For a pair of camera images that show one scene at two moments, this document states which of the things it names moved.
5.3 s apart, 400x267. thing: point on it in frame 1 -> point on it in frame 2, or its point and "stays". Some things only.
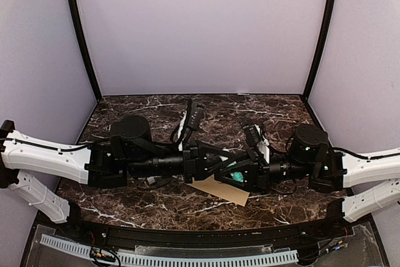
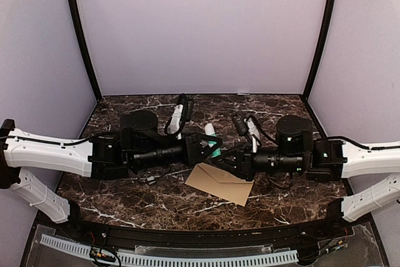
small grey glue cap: [150, 180] stays
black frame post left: [81, 33] stays
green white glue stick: [236, 176] -> [209, 130]
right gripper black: [255, 176] -> [244, 167]
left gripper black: [195, 161] -> [194, 152]
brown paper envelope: [209, 185] stays
